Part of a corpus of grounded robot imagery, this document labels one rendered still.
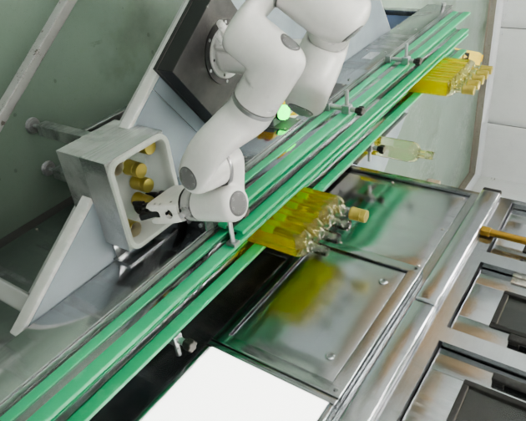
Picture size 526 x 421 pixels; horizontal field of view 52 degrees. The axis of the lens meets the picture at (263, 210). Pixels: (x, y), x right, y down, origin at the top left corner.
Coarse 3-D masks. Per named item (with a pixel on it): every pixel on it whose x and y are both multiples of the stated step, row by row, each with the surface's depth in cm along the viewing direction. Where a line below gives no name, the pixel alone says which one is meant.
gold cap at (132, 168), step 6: (126, 162) 121; (132, 162) 120; (138, 162) 120; (126, 168) 120; (132, 168) 119; (138, 168) 119; (144, 168) 121; (126, 174) 121; (132, 174) 120; (138, 174) 119; (144, 174) 121
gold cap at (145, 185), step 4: (132, 176) 124; (144, 176) 124; (132, 180) 123; (136, 180) 123; (140, 180) 122; (144, 180) 122; (148, 180) 122; (152, 180) 123; (132, 184) 123; (136, 184) 123; (140, 184) 122; (144, 184) 122; (148, 184) 123; (152, 184) 124; (132, 188) 125; (136, 188) 123; (140, 188) 122; (144, 188) 122; (148, 188) 123; (152, 188) 124; (148, 192) 123
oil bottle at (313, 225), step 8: (272, 216) 143; (280, 216) 142; (288, 216) 142; (296, 216) 141; (304, 216) 141; (312, 216) 141; (296, 224) 139; (304, 224) 138; (312, 224) 138; (320, 224) 138; (312, 232) 137; (320, 240) 140
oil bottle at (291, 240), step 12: (264, 228) 138; (276, 228) 138; (288, 228) 137; (300, 228) 137; (252, 240) 142; (264, 240) 140; (276, 240) 137; (288, 240) 134; (300, 240) 133; (312, 240) 136; (288, 252) 137; (300, 252) 134
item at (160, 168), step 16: (144, 144) 115; (160, 144) 121; (112, 160) 110; (144, 160) 126; (160, 160) 124; (112, 176) 110; (128, 176) 123; (160, 176) 127; (128, 192) 124; (144, 192) 129; (128, 208) 125; (128, 224) 117; (144, 224) 127; (160, 224) 127; (128, 240) 118; (144, 240) 122
